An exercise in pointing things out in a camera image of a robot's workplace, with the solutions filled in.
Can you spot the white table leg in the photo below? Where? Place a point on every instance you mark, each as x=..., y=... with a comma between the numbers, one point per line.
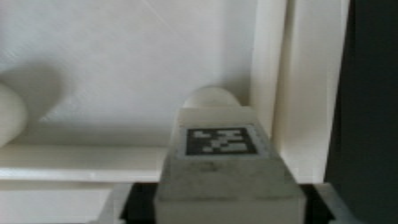
x=225, y=183

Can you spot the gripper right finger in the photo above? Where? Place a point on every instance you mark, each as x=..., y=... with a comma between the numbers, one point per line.
x=325, y=209

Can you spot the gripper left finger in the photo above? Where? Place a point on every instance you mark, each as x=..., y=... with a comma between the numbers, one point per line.
x=128, y=208

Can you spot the white square tabletop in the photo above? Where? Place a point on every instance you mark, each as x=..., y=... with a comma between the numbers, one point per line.
x=104, y=59

